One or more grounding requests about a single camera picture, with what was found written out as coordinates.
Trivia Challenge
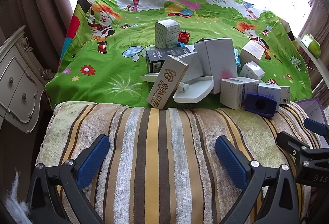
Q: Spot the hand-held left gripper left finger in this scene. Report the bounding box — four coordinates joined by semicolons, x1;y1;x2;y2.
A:
26;134;111;224

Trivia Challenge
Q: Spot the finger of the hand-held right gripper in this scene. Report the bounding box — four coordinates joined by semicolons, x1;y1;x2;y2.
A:
276;131;329;163
303;118;329;137

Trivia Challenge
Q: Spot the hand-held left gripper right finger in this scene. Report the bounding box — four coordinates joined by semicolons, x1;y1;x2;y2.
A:
214;136;301;224

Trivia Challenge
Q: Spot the purple cardboard storage box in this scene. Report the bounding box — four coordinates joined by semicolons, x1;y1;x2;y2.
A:
295;98;329;124

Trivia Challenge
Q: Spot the white rounded switch plate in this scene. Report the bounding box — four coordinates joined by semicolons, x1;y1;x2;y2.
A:
280;86;291;105

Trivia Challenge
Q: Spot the dark blue plastic case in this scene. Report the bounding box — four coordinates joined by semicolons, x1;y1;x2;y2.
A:
244;94;277;118

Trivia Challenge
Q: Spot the pale white text box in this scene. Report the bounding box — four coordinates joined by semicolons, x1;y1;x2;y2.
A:
258;83;282;101

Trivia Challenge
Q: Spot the white box blue label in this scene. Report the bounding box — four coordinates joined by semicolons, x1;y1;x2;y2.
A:
220;77;259;110

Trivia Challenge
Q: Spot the small white cube box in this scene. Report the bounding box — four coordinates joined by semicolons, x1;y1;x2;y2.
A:
239;61;265;79

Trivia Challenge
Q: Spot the white box gold emblem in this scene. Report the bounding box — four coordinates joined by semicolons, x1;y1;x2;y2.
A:
239;39;265;65

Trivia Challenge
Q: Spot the long beige logo box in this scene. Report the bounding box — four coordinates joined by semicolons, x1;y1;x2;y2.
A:
146;54;189;111

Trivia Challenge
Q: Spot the plain white box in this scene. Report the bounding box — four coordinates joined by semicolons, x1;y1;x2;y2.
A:
177;51;205;83

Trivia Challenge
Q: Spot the white box with pink stain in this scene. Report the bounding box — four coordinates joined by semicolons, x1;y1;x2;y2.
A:
194;38;238;86

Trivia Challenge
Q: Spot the black shaver box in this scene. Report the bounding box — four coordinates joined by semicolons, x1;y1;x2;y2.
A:
146;45;194;74

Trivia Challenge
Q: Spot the red toy car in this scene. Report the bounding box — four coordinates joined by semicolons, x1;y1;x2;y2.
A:
178;29;191;44

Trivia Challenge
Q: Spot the white curved desk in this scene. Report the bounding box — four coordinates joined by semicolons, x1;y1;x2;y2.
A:
295;36;326;86

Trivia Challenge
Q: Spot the striped plush towel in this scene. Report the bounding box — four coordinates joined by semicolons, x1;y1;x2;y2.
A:
33;101;324;224

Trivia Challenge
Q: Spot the green cartoon printed blanket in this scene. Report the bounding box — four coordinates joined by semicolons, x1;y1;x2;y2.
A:
45;0;313;111

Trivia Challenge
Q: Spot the green tissue pack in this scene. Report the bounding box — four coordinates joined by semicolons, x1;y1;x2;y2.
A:
301;33;322;59

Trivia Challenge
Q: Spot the white fluffy fur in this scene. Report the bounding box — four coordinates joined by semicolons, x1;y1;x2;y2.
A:
5;169;31;217

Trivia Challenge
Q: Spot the small teal box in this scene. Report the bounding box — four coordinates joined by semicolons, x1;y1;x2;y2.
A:
234;48;242;72

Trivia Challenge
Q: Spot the white carved dresser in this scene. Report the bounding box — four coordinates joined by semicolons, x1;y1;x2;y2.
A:
0;25;56;134

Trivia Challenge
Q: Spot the cream medicine box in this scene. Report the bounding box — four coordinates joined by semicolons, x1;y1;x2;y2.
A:
155;19;180;49

